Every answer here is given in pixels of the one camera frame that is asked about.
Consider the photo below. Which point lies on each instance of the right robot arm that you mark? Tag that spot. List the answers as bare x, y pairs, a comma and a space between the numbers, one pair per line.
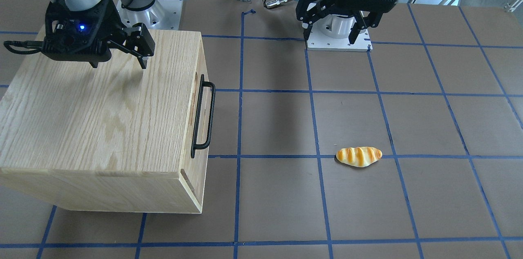
34, 47

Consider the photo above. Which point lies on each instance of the toy bread loaf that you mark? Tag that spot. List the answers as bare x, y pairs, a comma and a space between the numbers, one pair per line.
359, 157

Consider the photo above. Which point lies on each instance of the wooden drawer cabinet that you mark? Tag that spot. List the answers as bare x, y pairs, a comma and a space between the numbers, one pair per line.
107, 139

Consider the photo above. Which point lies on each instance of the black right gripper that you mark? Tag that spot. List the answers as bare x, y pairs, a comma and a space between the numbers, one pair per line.
109, 22

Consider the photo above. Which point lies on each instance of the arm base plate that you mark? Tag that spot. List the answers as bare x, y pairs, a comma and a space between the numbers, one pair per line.
332, 34
163, 15

